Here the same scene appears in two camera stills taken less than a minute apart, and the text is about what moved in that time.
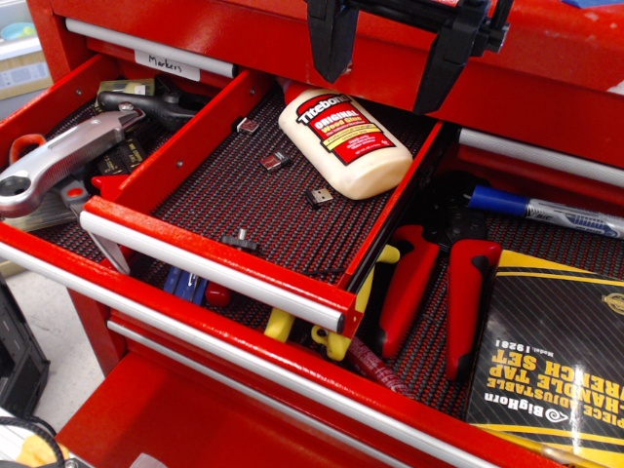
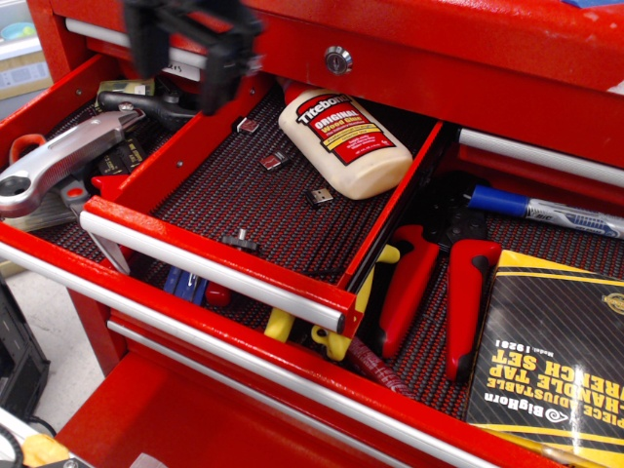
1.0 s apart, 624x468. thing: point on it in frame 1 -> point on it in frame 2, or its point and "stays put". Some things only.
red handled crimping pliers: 455,217 stays put
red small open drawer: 225,197 stays put
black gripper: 333,25 -> 231,25
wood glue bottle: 344,141 stays put
